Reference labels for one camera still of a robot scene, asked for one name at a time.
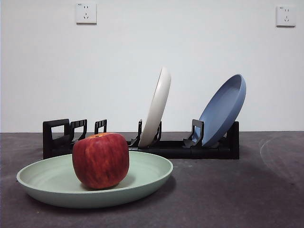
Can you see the red apple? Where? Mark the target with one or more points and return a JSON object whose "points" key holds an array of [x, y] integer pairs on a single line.
{"points": [[101, 161]]}

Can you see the green round plate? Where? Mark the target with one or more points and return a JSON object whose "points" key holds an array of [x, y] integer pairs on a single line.
{"points": [[47, 190]]}

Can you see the white round plate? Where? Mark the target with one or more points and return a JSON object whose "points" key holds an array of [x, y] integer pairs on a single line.
{"points": [[157, 107]]}

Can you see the black plate rack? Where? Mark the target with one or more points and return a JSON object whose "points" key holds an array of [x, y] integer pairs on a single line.
{"points": [[190, 152]]}

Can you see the blue round plate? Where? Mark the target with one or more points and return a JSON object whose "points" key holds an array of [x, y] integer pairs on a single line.
{"points": [[221, 111]]}

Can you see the white wall socket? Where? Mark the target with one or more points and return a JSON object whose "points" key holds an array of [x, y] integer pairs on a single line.
{"points": [[86, 13], [286, 16]]}

